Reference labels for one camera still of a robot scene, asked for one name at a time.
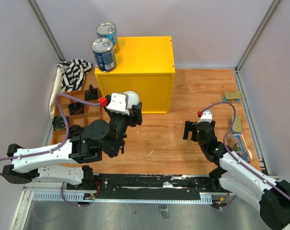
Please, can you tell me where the white lid clear jar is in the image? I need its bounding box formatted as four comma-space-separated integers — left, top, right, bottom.
124, 91, 140, 109

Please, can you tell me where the dark blue tin can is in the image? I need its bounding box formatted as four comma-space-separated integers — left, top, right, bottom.
92, 38, 117, 72

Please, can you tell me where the blue label tin can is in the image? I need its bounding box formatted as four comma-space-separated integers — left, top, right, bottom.
96, 22, 120, 54

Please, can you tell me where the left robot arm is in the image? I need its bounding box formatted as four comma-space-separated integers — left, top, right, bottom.
0, 91, 142, 190

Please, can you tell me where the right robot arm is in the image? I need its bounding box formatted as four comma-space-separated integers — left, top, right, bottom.
183, 121, 290, 230

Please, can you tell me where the yellow wooden box counter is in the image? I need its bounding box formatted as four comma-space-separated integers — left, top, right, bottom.
95, 36, 175, 114

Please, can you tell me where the black folded cloth top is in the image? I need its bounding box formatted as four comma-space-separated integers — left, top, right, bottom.
85, 84, 99, 101

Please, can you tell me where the wooden compartment tray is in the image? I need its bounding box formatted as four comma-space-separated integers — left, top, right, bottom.
51, 88, 103, 144

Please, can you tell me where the gold oval tin can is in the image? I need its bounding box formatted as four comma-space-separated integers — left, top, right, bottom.
230, 116, 243, 134

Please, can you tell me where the colourful tall can lying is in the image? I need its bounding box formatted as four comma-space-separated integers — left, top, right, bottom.
229, 134, 251, 163

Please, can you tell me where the black rolled cloth middle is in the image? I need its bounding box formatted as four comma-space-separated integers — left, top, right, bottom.
68, 102, 84, 115

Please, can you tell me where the black rolled cloth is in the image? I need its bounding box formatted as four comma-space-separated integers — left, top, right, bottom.
68, 125, 83, 139
68, 102, 84, 115

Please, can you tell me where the black rolled cloth lower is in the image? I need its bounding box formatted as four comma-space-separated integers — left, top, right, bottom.
68, 125, 83, 139

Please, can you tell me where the black white striped cloth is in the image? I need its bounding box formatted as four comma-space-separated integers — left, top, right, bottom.
57, 59, 93, 92

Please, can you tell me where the gold rectangular tin can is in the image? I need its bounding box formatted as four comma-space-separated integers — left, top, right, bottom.
223, 91, 242, 103

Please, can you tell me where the white plastic spoon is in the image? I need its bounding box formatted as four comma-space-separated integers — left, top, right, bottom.
240, 134, 253, 161

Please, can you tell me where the white cloth roll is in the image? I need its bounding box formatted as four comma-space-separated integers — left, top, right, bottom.
49, 68, 63, 119

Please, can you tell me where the blue yellow rolled cloth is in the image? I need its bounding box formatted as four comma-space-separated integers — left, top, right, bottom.
52, 115, 67, 131

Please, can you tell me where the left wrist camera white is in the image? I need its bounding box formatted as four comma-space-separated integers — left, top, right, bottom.
99, 92, 130, 115

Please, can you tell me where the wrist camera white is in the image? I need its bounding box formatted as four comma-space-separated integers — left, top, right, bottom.
198, 110, 212, 123
99, 92, 130, 115

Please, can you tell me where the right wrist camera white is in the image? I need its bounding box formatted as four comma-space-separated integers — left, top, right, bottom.
198, 110, 212, 123

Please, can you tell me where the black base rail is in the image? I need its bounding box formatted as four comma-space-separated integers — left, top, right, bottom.
66, 172, 239, 201

